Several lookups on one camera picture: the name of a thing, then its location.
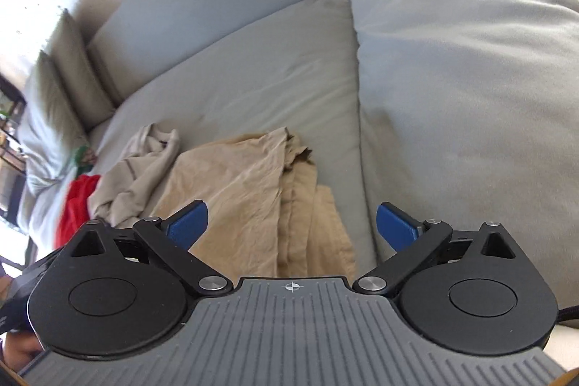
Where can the red shirt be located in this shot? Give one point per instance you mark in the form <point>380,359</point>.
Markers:
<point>75,211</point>

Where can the rear grey back pillow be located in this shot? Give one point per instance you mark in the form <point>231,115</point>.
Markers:
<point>66,49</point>

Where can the person's left hand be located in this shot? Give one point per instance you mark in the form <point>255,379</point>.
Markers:
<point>20,345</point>

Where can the black bookshelf with books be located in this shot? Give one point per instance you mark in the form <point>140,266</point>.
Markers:
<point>13,160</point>

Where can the green massage hammer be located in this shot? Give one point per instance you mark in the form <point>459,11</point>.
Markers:
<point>85,159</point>

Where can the khaki jacket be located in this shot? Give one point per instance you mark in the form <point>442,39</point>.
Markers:
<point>268,214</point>

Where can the grey pillow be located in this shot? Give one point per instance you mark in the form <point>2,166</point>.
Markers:
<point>66,49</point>
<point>50,132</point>

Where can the grey right seat cushion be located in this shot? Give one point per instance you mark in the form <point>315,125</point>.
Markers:
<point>469,112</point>

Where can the front grey back pillow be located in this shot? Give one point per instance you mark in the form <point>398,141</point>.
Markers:
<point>50,132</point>

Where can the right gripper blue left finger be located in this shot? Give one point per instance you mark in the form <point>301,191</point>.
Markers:
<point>187,225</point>

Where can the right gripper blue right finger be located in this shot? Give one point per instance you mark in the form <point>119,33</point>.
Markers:
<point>397,228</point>

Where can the cream white garment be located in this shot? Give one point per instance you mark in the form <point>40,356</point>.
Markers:
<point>123,192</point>

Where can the grey sofa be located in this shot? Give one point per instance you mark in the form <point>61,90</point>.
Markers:
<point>214,69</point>

